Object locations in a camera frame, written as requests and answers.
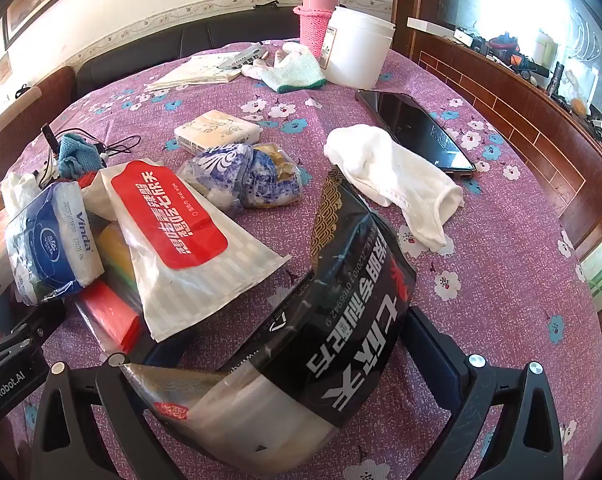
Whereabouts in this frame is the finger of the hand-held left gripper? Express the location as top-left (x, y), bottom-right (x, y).
top-left (11, 301), bottom-right (68, 348)

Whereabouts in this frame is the black wipes packet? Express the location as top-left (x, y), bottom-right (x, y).
top-left (121, 167), bottom-right (418, 479)

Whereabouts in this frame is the white sock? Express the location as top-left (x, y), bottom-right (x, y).
top-left (323, 125), bottom-right (465, 253)

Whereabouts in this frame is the black leather sofa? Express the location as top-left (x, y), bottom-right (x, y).
top-left (75, 6), bottom-right (303, 102)

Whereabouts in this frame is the pink thermos with knitted sleeve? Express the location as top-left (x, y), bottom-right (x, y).
top-left (293, 0), bottom-right (340, 59)

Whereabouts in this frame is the white paper notebook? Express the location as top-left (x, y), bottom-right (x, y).
top-left (143, 52), bottom-right (242, 94)

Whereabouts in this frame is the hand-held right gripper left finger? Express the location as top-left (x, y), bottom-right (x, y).
top-left (31, 332), bottom-right (197, 480)

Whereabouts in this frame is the white flat box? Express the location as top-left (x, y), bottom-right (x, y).
top-left (406, 17), bottom-right (458, 40)

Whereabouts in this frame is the brown wooden chair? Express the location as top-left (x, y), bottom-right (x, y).
top-left (0, 65), bottom-right (78, 182)

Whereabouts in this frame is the blue white tissue pack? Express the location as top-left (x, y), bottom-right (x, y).
top-left (5, 181), bottom-right (105, 307)

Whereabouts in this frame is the wooden cabinet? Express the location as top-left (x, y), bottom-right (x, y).
top-left (392, 0), bottom-right (602, 333)

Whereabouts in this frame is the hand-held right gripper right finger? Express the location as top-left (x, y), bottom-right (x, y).
top-left (405, 305), bottom-right (565, 480)

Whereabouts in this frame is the purple floral tablecloth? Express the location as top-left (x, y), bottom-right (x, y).
top-left (0, 40), bottom-right (602, 480)

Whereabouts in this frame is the blue cloth with red patch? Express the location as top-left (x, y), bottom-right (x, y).
top-left (56, 132), bottom-right (108, 182)

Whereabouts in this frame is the black smartphone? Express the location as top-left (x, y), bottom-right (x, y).
top-left (356, 89), bottom-right (477, 180)

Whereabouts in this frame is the beige tissue pack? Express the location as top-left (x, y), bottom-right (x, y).
top-left (174, 109), bottom-right (263, 156)

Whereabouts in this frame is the bag of coloured cloths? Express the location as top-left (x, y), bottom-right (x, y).
top-left (75, 220), bottom-right (148, 357)

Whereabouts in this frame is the black cable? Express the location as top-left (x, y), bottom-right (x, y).
top-left (41, 124), bottom-right (142, 162)

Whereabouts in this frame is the white plastic jar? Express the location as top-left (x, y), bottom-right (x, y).
top-left (320, 6), bottom-right (396, 88)

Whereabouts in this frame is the blue white patterned packet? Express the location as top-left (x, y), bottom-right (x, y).
top-left (177, 142), bottom-right (302, 211)

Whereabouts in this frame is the white glove with green cuff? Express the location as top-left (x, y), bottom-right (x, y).
top-left (240, 42), bottom-right (328, 94)

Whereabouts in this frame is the red white wipes packet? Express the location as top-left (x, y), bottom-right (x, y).
top-left (87, 159), bottom-right (293, 344)

